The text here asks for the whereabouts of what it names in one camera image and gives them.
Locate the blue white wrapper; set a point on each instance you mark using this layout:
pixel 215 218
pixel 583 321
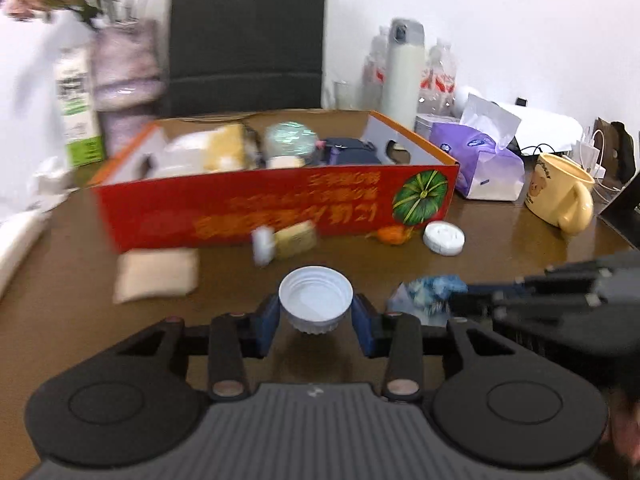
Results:
pixel 425 292

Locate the clear drinking glass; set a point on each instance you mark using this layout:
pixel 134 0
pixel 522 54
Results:
pixel 342 95

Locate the white power strip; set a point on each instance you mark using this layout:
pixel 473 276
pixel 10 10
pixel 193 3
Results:
pixel 17 245

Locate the yellow sponge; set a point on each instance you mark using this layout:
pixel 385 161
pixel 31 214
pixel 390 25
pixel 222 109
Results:
pixel 227 147

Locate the yellow mug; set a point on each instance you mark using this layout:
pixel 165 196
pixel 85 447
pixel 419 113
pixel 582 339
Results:
pixel 555 190

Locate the white flat box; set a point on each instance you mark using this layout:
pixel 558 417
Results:
pixel 545 127

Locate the white plastic bottle cap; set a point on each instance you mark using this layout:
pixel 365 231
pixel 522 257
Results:
pixel 315 300

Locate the white yellow charger plug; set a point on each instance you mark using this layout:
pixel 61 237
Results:
pixel 285 242

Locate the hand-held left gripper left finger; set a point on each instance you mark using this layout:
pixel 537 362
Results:
pixel 268 321

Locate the red cardboard box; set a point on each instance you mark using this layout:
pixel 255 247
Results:
pixel 225 205

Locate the small grey tin box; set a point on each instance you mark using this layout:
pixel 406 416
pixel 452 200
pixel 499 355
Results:
pixel 436 124

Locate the pale green plastic bag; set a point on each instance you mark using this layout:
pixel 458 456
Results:
pixel 291 139

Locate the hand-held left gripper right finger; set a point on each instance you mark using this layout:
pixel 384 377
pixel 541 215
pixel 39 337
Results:
pixel 362 325

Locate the dark paper bag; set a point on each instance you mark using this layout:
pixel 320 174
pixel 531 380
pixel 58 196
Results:
pixel 620 155

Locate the crumpled white tissue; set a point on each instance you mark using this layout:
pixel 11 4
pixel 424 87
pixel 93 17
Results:
pixel 52 182

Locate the clear plastic water bottle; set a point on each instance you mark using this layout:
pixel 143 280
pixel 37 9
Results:
pixel 374 72
pixel 440 77

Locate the wooden desk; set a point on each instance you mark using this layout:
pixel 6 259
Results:
pixel 75 320

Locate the beige square pad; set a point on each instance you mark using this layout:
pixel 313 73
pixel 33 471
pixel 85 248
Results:
pixel 155 275

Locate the white green milk carton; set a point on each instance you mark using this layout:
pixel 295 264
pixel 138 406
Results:
pixel 77 115

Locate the white thermos bottle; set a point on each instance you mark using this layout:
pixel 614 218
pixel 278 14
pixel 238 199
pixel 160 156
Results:
pixel 402 70

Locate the small white round lid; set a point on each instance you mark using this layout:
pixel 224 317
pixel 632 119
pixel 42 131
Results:
pixel 444 237

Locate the purple ceramic vase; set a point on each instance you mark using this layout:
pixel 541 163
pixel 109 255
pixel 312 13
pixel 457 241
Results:
pixel 127 75

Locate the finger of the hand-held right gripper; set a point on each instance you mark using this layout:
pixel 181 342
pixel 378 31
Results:
pixel 525 287
pixel 525 307

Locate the black chair backrest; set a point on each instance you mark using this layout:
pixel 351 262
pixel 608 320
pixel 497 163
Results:
pixel 245 35

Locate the black tablet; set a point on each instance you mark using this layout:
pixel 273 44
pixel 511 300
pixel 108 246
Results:
pixel 625 215

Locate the white packet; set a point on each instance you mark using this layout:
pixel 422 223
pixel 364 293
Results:
pixel 187 155

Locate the purple tissue pack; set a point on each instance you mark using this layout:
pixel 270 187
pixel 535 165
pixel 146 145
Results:
pixel 480 165

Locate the small orange object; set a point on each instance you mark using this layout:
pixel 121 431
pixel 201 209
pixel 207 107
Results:
pixel 392 235

